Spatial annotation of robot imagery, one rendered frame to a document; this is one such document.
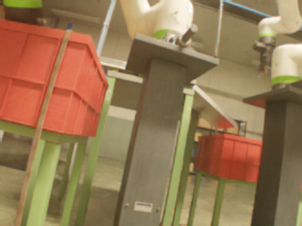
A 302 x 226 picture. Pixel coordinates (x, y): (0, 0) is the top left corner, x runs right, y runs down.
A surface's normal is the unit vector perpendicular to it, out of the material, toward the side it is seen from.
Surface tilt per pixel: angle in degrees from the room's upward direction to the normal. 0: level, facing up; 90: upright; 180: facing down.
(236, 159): 90
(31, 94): 90
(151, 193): 90
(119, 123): 90
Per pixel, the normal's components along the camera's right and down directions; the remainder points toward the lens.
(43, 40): 0.11, -0.15
